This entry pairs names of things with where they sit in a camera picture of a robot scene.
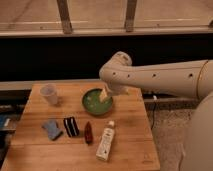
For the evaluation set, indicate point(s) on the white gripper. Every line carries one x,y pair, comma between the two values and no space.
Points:
112,90

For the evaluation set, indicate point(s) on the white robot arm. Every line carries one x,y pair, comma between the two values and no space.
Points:
193,79

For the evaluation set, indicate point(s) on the green bowl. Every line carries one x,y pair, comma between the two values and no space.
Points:
93,105

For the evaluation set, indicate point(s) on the dark red small object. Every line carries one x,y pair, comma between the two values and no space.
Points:
88,133

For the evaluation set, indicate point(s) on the clear plastic cup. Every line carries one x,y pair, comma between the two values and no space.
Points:
49,93

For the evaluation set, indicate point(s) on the white tube bottle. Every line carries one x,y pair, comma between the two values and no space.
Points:
107,137

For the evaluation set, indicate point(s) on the blue sponge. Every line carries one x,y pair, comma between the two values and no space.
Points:
52,129

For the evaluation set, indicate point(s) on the left metal window post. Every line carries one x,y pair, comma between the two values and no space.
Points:
64,16

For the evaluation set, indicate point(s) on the metal window post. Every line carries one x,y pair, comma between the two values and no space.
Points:
64,16
130,15

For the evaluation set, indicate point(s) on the right metal window post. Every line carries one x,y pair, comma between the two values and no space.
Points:
130,15

